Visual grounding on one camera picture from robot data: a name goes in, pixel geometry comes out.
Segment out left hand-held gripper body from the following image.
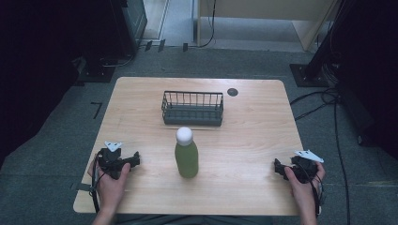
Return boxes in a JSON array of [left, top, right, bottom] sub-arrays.
[[97, 141, 133, 181]]

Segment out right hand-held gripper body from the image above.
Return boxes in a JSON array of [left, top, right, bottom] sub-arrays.
[[290, 149, 325, 185]]

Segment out person's right hand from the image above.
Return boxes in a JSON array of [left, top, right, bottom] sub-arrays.
[[283, 162, 327, 217]]

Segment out person's left hand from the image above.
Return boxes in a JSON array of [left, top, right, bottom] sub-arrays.
[[87, 155, 132, 217]]

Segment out green bottle with white cap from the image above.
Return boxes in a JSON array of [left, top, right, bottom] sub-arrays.
[[174, 126, 200, 179]]

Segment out black metal stand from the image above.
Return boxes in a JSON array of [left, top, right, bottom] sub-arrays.
[[289, 0, 355, 88]]

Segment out black cabinet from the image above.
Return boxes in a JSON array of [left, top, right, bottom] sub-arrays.
[[109, 0, 148, 59]]

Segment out light wooden furniture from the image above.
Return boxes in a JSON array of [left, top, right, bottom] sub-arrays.
[[196, 0, 342, 53]]

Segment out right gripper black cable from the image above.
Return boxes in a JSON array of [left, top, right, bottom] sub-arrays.
[[299, 162, 325, 218]]

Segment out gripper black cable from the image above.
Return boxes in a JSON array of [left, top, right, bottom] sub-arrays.
[[299, 162, 325, 218], [89, 149, 104, 214]]

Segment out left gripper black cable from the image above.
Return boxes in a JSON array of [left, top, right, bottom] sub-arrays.
[[89, 149, 104, 214]]

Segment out black floor cable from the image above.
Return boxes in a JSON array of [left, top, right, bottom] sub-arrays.
[[289, 87, 352, 225]]

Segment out black wire basket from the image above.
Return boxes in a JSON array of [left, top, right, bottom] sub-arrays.
[[161, 90, 225, 128]]

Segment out black stand base plate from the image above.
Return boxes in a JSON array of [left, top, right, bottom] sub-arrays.
[[76, 55, 118, 84]]

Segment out hanging black cable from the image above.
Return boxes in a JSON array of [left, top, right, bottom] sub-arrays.
[[196, 0, 218, 49]]

